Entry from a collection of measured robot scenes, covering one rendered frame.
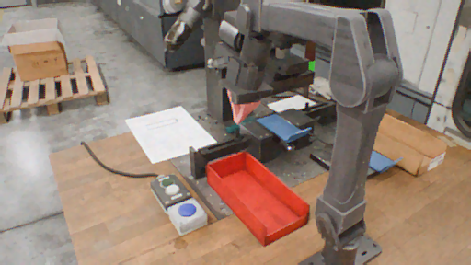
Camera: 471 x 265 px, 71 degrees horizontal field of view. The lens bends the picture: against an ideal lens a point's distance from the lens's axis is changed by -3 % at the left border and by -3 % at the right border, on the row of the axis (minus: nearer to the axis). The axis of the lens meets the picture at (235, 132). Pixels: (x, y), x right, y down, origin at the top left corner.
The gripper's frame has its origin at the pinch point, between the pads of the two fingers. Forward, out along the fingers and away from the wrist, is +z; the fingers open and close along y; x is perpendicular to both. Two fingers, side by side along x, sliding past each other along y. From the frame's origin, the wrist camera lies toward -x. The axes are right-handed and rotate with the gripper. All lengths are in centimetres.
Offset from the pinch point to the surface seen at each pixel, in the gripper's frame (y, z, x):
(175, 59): -142, 123, -277
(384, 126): -55, 8, 9
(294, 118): -27.3, 8.2, -5.1
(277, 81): -13.9, -6.0, -4.2
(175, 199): 14.4, 18.5, 1.5
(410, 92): -79, 2, 2
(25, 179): 34, 145, -156
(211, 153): 1.2, 13.7, -5.3
